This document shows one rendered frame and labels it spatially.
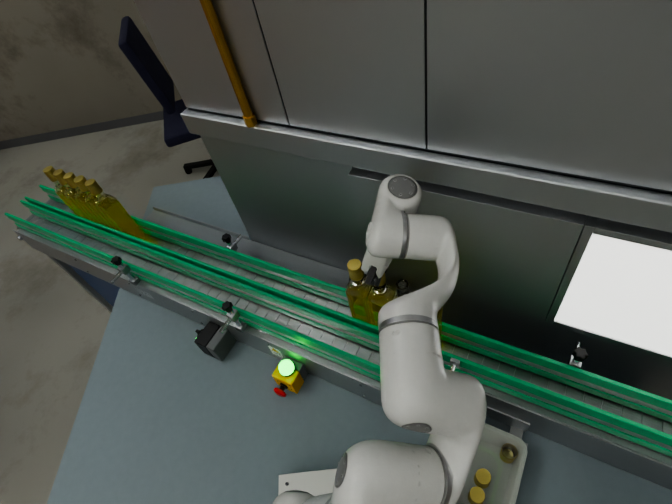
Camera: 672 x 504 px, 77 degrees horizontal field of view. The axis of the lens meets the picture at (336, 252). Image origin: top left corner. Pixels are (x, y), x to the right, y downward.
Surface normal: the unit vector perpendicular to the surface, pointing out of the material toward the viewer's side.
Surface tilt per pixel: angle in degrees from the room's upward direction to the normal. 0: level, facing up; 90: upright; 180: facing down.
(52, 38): 90
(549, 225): 90
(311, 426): 0
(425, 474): 38
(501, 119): 90
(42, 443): 0
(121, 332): 0
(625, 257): 90
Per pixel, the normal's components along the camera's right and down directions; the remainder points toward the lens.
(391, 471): 0.42, -0.48
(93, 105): 0.05, 0.77
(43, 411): -0.17, -0.62
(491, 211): -0.46, 0.73
